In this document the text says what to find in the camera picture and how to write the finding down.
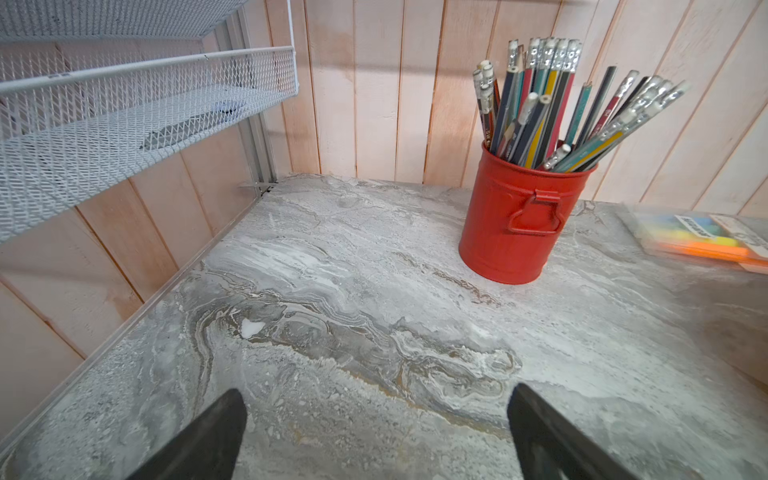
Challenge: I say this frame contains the white mesh wall shelf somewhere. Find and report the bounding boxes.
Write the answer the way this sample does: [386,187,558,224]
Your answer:
[1,1,299,239]

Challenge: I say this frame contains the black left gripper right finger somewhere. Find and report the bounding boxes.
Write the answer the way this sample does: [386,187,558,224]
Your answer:
[507,383,636,479]

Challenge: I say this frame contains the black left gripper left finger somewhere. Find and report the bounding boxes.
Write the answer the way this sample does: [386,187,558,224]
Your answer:
[129,388,247,479]

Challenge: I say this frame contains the bundle of pencils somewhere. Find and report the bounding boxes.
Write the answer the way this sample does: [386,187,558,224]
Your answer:
[472,37,691,174]

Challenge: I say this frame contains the pack of colour highlighters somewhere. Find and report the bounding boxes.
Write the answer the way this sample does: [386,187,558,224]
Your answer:
[618,206,767,275]

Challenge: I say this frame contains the red metal pencil cup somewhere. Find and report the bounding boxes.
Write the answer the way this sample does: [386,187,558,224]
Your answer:
[458,148,591,285]

